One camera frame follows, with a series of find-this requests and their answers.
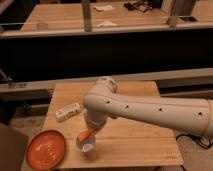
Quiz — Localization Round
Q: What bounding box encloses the crumpled white paper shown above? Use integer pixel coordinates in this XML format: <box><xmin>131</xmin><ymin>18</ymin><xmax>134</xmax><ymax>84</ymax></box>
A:
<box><xmin>97</xmin><ymin>20</ymin><xmax>117</xmax><ymax>27</ymax></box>

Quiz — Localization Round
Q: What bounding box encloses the black cable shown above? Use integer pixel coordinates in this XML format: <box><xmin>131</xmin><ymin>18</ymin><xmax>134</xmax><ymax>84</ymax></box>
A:
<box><xmin>175</xmin><ymin>131</ymin><xmax>213</xmax><ymax>150</ymax></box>

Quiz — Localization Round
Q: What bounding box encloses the white ceramic cup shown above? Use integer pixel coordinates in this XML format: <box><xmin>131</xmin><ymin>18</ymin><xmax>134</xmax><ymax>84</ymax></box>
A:
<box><xmin>76</xmin><ymin>135</ymin><xmax>96</xmax><ymax>153</ymax></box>

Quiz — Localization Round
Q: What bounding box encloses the orange pepper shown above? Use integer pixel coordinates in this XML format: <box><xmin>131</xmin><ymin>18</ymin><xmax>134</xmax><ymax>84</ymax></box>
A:
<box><xmin>78</xmin><ymin>129</ymin><xmax>92</xmax><ymax>142</ymax></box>

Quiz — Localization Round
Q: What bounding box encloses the metal clamp bracket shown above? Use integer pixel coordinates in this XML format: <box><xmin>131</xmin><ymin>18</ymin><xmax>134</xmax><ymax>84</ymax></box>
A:
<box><xmin>0</xmin><ymin>68</ymin><xmax>27</xmax><ymax>88</ymax></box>

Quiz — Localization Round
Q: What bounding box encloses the orange plate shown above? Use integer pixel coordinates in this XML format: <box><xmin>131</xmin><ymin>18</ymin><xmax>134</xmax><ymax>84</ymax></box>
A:
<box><xmin>26</xmin><ymin>130</ymin><xmax>66</xmax><ymax>171</ymax></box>

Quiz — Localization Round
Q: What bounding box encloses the dark tool pile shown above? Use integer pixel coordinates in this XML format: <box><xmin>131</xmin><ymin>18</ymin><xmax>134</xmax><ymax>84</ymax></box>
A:
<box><xmin>123</xmin><ymin>0</ymin><xmax>153</xmax><ymax>13</ymax></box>

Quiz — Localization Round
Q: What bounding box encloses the white paper sheet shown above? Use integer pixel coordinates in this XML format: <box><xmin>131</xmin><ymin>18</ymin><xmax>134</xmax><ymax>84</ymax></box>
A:
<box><xmin>93</xmin><ymin>5</ymin><xmax>115</xmax><ymax>11</ymax></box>

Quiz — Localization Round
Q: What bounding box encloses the metal post right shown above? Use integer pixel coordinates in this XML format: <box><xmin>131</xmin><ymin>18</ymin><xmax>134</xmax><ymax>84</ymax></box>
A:
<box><xmin>166</xmin><ymin>0</ymin><xmax>197</xmax><ymax>28</ymax></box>

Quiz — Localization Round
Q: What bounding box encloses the metal post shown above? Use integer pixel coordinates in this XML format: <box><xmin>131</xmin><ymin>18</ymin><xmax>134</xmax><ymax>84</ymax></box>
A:
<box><xmin>81</xmin><ymin>0</ymin><xmax>92</xmax><ymax>32</ymax></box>
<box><xmin>166</xmin><ymin>0</ymin><xmax>197</xmax><ymax>28</ymax></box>

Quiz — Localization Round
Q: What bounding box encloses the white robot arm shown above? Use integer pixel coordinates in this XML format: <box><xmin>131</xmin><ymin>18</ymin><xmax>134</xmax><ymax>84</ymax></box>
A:
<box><xmin>83</xmin><ymin>77</ymin><xmax>213</xmax><ymax>139</ymax></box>

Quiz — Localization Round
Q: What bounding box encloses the brown cardboard box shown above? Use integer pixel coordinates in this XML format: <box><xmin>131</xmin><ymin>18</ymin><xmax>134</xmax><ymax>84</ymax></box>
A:
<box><xmin>0</xmin><ymin>123</ymin><xmax>28</xmax><ymax>171</ymax></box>

